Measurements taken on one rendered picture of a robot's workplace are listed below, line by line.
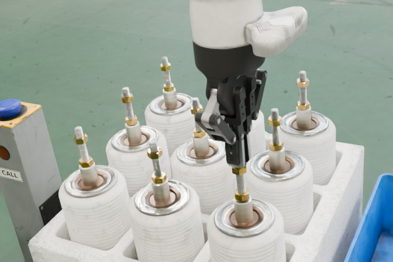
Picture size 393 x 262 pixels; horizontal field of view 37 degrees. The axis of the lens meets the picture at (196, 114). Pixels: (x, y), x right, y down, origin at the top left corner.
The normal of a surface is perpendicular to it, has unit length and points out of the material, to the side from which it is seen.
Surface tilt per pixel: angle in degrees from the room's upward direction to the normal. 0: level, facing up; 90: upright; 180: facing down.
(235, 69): 90
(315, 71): 0
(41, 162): 90
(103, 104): 0
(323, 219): 0
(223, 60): 90
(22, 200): 90
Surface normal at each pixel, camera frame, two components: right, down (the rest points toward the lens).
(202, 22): -0.69, 0.38
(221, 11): -0.15, 0.36
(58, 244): -0.11, -0.87
